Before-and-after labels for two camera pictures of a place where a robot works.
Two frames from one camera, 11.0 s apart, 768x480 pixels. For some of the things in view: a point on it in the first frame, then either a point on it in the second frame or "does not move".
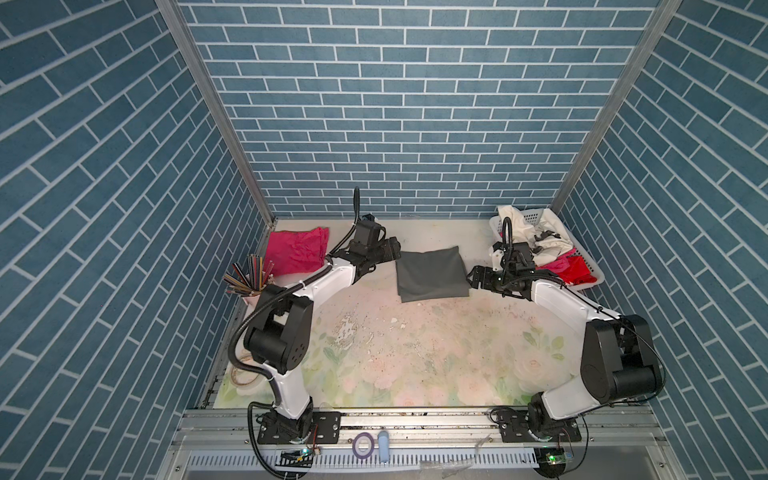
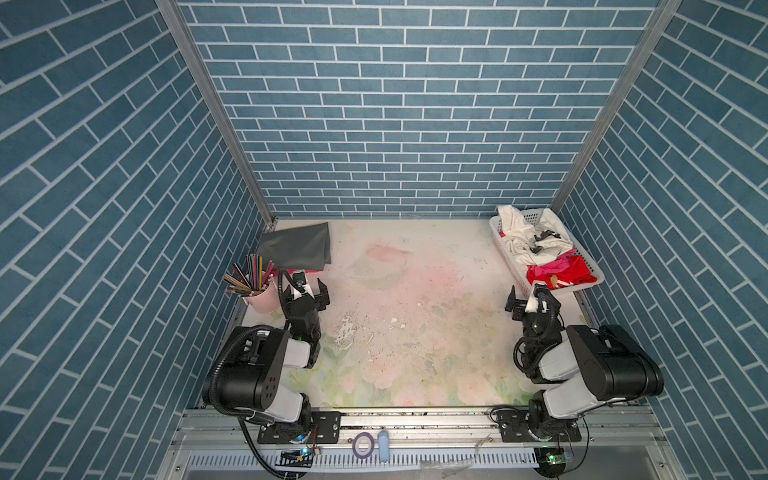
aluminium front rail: x=458 y=445 does not move
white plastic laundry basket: x=532 y=217 does not move
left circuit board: x=301 y=458 does not move
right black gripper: x=485 y=282 → x=519 y=315
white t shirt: x=548 y=239 does not move
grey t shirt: x=435 y=274 → x=305 y=248
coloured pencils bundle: x=251 y=283 does not move
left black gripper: x=386 y=245 → x=321 y=299
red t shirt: x=578 y=272 does not move
